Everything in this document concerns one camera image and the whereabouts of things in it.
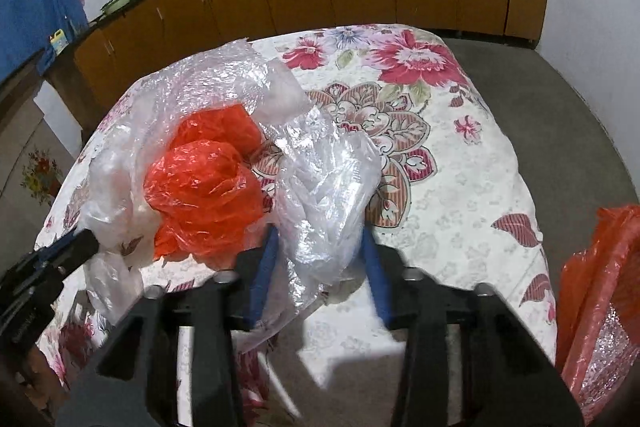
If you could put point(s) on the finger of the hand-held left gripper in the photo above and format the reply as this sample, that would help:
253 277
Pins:
75 249

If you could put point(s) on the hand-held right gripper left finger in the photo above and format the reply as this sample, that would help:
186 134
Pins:
262 277

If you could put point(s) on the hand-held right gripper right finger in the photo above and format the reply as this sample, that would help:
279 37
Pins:
377 282

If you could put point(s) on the clear plastic bag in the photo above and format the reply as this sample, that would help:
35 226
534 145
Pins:
210 77
325 207
112 207

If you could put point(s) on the red plastic bag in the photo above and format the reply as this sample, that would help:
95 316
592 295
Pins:
220 127
205 202

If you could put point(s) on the red lined waste basket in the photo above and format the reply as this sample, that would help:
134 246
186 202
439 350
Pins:
600 257

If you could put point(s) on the flower tile decal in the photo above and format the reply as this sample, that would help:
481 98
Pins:
42 177

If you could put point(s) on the floral tablecloth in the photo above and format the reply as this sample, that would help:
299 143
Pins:
450 187

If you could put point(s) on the yellow detergent bottle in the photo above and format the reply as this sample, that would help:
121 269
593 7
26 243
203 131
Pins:
58 43

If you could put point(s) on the green basin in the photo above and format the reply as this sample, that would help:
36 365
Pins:
117 3

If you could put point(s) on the blue cloth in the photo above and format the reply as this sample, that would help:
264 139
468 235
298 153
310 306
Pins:
35 2

